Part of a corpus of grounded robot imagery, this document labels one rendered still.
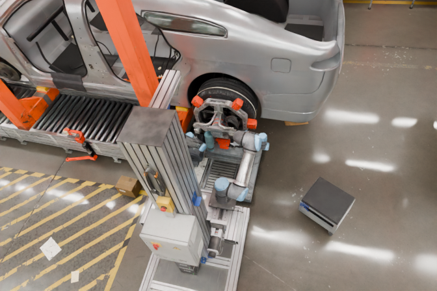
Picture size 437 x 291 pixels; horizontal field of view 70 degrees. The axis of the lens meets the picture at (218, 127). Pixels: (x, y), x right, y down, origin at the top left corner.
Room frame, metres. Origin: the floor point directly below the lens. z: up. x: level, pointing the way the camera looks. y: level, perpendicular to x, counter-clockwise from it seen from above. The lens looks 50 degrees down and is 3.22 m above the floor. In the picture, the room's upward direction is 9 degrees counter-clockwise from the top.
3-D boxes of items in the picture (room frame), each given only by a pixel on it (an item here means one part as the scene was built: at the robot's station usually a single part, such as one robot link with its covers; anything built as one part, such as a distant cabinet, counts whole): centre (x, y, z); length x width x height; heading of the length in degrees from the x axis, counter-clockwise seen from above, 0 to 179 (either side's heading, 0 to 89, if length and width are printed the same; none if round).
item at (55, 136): (2.54, 1.70, 0.28); 2.47 x 0.09 x 0.22; 68
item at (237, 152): (2.22, -0.10, 0.32); 0.40 x 0.30 x 0.28; 68
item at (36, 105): (3.08, 2.21, 0.69); 0.52 x 0.17 x 0.35; 158
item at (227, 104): (2.06, -0.04, 0.85); 0.54 x 0.07 x 0.54; 68
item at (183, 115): (2.35, 0.42, 0.69); 0.52 x 0.17 x 0.35; 158
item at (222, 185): (1.24, 0.04, 0.98); 0.13 x 0.12 x 0.14; 58
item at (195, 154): (2.22, 0.26, 0.26); 0.42 x 0.18 x 0.35; 158
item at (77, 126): (2.90, 1.55, 0.14); 2.47 x 0.85 x 0.27; 68
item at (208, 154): (2.23, -0.08, 0.13); 0.50 x 0.36 x 0.10; 68
